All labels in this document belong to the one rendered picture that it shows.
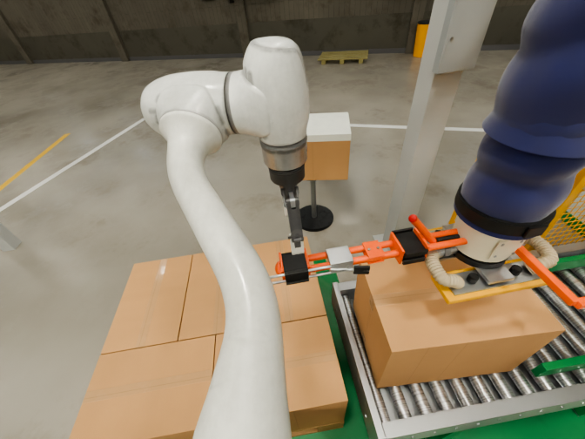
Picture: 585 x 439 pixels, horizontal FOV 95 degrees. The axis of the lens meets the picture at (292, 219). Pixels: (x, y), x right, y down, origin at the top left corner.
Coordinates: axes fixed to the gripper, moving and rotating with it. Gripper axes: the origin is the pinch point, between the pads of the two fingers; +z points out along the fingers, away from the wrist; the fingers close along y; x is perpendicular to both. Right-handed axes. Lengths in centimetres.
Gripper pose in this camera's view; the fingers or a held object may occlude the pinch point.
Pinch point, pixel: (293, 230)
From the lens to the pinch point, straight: 68.9
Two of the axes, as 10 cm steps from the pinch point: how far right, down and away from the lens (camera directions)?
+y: -1.4, -6.8, 7.2
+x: -9.9, 1.6, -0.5
